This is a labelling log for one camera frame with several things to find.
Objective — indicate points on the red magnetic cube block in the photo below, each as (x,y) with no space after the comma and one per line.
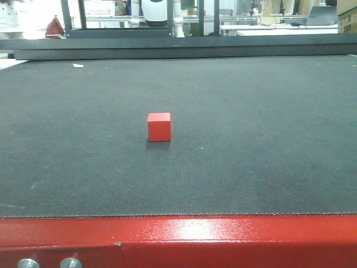
(159,127)

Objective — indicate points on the white robot arm second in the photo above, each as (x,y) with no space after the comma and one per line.
(178,20)

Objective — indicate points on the white plastic crate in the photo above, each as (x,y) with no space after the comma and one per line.
(99,8)

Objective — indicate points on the red cloth bag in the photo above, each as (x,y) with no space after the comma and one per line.
(54,29)

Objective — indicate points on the silver round bolt right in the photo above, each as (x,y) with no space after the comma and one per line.
(70,263)

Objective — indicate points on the silver round bolt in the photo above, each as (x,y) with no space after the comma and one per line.
(70,263)
(28,263)

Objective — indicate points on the silver round bolt left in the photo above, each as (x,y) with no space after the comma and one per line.
(28,263)

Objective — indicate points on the cardboard box far right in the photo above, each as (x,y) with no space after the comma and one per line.
(346,12)

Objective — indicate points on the black metal frame stand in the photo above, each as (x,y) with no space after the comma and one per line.
(143,30)

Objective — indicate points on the red metal table frame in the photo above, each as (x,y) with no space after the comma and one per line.
(212,241)

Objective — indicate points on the black metal rail bar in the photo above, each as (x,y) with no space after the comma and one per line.
(181,48)

